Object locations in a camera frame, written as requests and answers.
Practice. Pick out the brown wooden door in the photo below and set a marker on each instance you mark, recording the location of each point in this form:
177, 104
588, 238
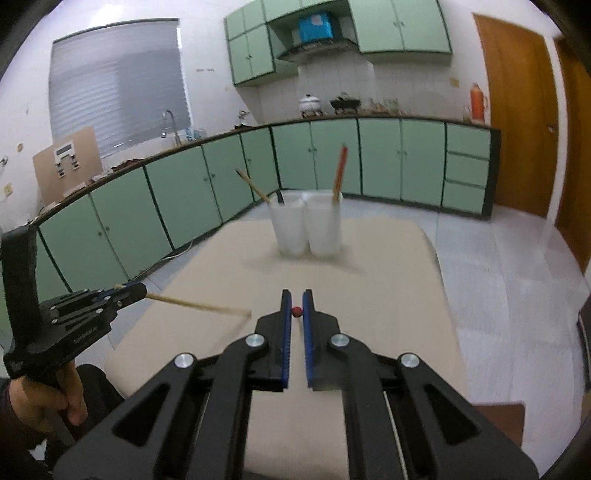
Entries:
517, 115
577, 161

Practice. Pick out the brown cardboard board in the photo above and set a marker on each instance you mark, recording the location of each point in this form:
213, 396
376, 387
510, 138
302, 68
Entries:
46, 175

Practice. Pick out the grey window blind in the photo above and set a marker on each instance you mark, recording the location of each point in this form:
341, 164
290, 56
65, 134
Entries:
120, 87

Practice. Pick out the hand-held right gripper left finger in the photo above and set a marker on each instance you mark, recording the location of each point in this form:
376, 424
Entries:
286, 341

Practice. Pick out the orange thermos flask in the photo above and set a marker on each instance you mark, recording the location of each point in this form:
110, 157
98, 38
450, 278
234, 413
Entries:
479, 104

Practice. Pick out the black wok with lid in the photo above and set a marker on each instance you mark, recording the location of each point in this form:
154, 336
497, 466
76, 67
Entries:
345, 104

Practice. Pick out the black furniture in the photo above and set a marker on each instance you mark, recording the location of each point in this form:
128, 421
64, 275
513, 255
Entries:
585, 332

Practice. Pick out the person's dark trouser leg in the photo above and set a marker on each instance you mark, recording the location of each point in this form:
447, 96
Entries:
99, 392

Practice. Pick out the person's left hand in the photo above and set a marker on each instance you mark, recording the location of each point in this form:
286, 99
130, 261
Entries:
46, 394

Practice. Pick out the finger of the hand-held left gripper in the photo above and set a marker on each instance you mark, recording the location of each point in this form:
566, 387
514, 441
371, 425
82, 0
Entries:
131, 290
121, 303

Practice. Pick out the green wall cabinets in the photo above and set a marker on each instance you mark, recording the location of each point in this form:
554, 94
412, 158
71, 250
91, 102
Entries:
397, 27

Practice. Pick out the white cooking pot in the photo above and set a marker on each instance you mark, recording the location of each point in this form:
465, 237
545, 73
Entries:
310, 104

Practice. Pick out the green base cabinets with countertop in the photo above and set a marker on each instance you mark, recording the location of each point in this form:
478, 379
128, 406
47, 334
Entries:
383, 157

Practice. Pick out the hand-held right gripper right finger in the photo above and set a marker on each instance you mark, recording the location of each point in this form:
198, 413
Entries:
308, 341

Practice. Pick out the white two-compartment utensil holder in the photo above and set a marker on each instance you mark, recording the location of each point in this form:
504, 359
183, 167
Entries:
323, 226

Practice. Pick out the person's left forearm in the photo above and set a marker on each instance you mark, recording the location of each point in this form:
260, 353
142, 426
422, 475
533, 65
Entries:
9, 424

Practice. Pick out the white device on cardboard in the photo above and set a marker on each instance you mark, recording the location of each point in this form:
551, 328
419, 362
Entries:
64, 151

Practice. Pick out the range hood with blue film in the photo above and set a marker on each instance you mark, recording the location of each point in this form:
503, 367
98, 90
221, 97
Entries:
316, 27

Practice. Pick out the brown wooden board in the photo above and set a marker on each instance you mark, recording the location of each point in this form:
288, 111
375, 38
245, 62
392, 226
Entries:
501, 422

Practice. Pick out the beige tablecloth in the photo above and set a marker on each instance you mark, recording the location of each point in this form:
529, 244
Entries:
378, 286

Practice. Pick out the chrome kitchen faucet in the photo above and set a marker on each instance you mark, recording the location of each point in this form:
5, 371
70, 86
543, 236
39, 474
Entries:
170, 124

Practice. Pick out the small silver kettle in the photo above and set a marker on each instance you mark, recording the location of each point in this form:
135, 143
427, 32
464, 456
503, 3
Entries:
243, 119

